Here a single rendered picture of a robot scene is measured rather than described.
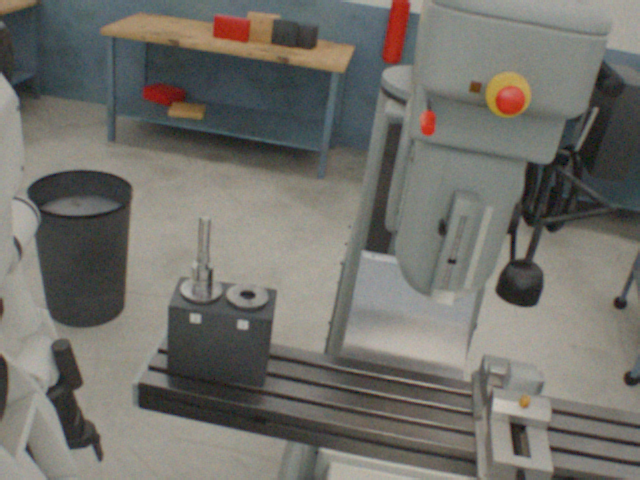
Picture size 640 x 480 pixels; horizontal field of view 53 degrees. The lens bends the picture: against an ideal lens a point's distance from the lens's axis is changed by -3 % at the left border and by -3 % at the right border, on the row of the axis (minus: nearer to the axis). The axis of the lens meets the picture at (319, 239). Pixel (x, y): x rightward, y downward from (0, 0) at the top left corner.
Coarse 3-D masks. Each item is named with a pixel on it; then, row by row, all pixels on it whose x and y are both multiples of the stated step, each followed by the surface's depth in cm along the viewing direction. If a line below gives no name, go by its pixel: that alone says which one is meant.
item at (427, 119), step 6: (426, 102) 100; (432, 102) 102; (426, 108) 97; (426, 114) 93; (432, 114) 93; (420, 120) 92; (426, 120) 91; (432, 120) 91; (420, 126) 91; (426, 126) 90; (432, 126) 90; (426, 132) 90; (432, 132) 90
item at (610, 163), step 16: (608, 64) 141; (624, 80) 128; (592, 96) 144; (624, 96) 128; (608, 112) 132; (624, 112) 129; (592, 128) 140; (608, 128) 132; (624, 128) 131; (592, 144) 138; (608, 144) 133; (624, 144) 132; (592, 160) 137; (608, 160) 135; (624, 160) 134; (592, 176) 137; (608, 176) 136; (624, 176) 136
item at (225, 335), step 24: (216, 288) 140; (240, 288) 142; (264, 288) 145; (168, 312) 136; (192, 312) 135; (216, 312) 135; (240, 312) 136; (264, 312) 137; (168, 336) 139; (192, 336) 138; (216, 336) 138; (240, 336) 138; (264, 336) 138; (168, 360) 142; (192, 360) 142; (216, 360) 141; (240, 360) 141; (264, 360) 141
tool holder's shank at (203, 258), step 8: (200, 216) 131; (208, 216) 132; (200, 224) 131; (208, 224) 131; (200, 232) 132; (208, 232) 132; (200, 240) 133; (208, 240) 133; (200, 248) 133; (208, 248) 134; (200, 256) 134; (208, 256) 135; (200, 264) 135
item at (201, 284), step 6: (192, 276) 136; (198, 276) 135; (204, 276) 135; (210, 276) 136; (192, 282) 137; (198, 282) 136; (204, 282) 136; (210, 282) 137; (192, 288) 138; (198, 288) 137; (204, 288) 137; (210, 288) 138
